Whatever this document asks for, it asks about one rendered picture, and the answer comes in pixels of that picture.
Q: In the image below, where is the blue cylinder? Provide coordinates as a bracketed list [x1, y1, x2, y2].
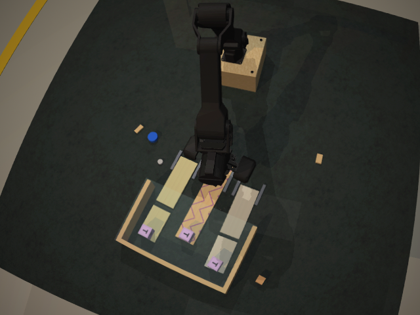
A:
[148, 132, 158, 142]

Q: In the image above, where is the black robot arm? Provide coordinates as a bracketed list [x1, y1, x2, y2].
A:
[192, 3, 249, 187]

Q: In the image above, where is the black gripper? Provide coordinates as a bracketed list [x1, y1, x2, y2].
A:
[183, 135, 256, 183]

